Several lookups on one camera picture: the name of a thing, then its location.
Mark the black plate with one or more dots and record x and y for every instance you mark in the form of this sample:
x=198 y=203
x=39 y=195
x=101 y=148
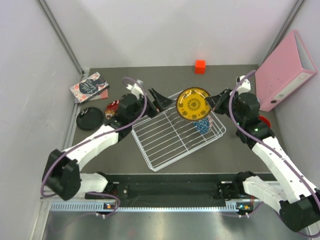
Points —
x=90 y=119

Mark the yellow patterned plate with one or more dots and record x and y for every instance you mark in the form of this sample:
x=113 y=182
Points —
x=191 y=104

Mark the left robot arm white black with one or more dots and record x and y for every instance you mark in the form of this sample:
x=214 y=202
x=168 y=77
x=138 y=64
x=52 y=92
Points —
x=62 y=174

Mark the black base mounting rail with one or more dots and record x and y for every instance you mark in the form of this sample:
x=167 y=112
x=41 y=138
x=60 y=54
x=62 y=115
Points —
x=173 y=190

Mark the pink ring binder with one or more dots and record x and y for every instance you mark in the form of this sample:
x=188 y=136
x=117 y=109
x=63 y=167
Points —
x=288 y=67

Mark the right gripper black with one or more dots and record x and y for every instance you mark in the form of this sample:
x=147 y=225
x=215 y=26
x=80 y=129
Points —
x=214 y=99

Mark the aluminium frame post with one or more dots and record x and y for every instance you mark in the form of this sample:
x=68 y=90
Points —
x=297 y=6
x=43 y=5

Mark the aluminium frame post right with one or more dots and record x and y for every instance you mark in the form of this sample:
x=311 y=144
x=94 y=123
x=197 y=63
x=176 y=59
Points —
x=297 y=6

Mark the pink book underneath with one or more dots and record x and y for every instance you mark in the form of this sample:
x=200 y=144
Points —
x=102 y=95

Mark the Little Women book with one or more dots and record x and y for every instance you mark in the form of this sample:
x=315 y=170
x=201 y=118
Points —
x=88 y=88

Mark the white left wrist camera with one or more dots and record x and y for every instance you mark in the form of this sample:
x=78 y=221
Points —
x=135 y=88

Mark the white wire dish rack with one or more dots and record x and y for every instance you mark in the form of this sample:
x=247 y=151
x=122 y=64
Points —
x=168 y=137

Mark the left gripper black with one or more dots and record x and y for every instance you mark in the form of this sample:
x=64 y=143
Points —
x=160 y=103

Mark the aluminium frame post left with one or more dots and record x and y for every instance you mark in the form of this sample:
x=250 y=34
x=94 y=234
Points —
x=43 y=5

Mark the blue white patterned bowl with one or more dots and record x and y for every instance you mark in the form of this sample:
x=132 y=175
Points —
x=203 y=125

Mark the red floral plate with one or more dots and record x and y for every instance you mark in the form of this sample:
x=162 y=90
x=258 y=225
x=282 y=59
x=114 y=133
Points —
x=111 y=109

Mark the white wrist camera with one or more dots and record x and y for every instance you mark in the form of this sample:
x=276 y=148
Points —
x=135 y=88
x=245 y=86

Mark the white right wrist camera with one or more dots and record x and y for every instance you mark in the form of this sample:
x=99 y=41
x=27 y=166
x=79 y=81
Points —
x=245 y=86

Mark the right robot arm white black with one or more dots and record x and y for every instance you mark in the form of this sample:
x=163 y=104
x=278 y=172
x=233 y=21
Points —
x=296 y=200

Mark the orange cube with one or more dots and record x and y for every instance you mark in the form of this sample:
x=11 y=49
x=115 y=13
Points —
x=200 y=67

